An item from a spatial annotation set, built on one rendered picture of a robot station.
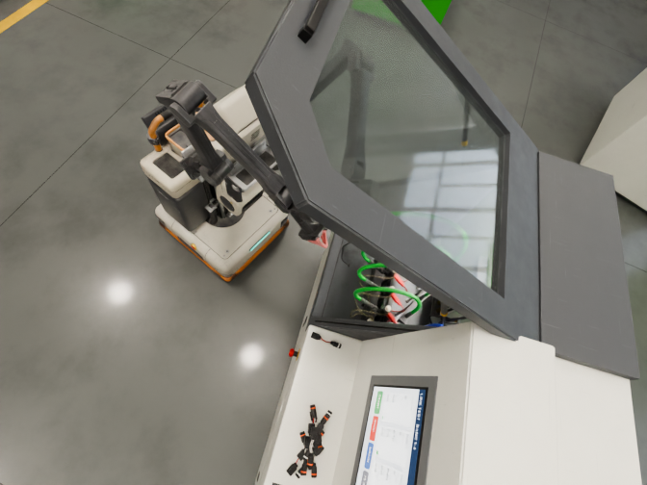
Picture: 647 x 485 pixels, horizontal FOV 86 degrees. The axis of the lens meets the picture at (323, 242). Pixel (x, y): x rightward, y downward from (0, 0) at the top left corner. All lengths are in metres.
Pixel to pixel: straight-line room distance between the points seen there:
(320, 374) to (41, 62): 3.49
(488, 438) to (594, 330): 0.48
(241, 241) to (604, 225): 1.81
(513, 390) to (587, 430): 0.27
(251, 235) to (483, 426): 1.76
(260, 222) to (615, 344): 1.86
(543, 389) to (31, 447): 2.45
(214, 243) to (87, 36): 2.52
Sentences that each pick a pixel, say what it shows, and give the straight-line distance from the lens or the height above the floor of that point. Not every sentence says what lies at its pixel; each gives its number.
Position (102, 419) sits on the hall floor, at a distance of 2.53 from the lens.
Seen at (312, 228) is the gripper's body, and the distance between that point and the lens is 1.17.
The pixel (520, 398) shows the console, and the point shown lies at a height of 1.55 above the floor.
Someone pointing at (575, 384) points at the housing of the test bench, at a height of 1.47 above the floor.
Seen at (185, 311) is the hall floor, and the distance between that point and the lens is 2.48.
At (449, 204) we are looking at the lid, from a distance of 0.89.
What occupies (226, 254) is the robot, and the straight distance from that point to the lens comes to 2.26.
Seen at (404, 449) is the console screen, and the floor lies 1.36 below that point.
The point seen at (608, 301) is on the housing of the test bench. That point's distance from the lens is 1.32.
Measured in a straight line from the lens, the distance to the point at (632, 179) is 4.12.
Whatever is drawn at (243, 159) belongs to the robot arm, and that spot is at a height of 1.52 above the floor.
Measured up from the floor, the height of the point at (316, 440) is 1.01.
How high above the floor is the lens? 2.36
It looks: 64 degrees down
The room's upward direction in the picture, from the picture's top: 20 degrees clockwise
